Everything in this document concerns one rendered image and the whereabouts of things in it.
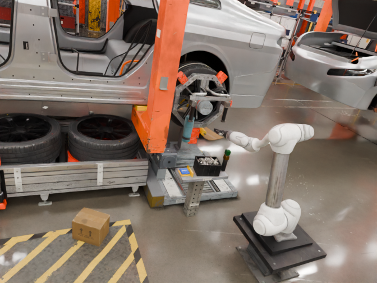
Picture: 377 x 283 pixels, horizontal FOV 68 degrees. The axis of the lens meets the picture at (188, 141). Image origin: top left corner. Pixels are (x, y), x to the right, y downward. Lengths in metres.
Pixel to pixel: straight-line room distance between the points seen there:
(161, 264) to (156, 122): 1.06
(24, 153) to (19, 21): 0.98
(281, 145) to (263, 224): 0.53
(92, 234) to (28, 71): 1.37
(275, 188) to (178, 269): 0.92
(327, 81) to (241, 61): 1.98
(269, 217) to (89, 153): 1.55
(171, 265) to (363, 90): 3.56
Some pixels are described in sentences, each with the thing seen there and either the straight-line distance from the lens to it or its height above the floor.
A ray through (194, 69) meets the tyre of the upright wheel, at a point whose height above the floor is 1.14.
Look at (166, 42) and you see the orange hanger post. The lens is 2.07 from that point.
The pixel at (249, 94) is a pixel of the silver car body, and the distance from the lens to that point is 3.20.
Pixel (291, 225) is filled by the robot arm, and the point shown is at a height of 0.48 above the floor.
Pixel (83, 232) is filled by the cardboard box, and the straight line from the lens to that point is 2.27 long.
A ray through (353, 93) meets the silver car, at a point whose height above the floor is 0.95.
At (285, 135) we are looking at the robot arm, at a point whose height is 1.12.
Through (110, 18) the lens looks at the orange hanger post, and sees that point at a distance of 4.76.
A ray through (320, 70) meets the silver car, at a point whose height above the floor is 1.12.
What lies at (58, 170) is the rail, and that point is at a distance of 2.49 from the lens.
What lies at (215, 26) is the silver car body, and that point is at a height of 1.54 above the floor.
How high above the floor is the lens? 1.74
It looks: 27 degrees down
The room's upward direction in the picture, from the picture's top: 12 degrees clockwise
